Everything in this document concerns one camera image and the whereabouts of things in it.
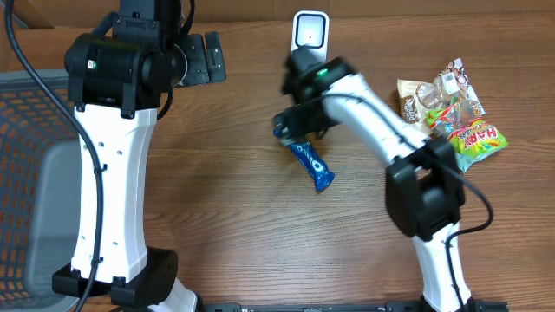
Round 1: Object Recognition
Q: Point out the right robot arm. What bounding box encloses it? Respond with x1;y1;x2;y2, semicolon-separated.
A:
274;47;472;311

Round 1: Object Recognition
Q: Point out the teal snack packet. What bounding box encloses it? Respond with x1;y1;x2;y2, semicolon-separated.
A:
455;152;475;173

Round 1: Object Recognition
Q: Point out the blue oreo packet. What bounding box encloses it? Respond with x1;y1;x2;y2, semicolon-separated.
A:
273;125;335;192

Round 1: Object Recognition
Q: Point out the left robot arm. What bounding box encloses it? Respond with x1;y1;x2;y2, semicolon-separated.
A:
52;0;201;312

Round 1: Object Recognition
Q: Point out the white barcode scanner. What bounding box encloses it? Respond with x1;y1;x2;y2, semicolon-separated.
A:
291;10;330;62

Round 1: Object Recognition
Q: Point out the beige cookie snack bag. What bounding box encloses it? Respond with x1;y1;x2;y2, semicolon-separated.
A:
397;58;486;134

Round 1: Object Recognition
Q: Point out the grey plastic mesh basket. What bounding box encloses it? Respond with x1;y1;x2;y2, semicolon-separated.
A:
1;71;81;311

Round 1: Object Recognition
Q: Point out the green snack bag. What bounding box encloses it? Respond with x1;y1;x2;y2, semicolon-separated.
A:
426;97;509;163

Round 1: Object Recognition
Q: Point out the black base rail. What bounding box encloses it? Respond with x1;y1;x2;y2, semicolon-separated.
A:
190;299;509;312

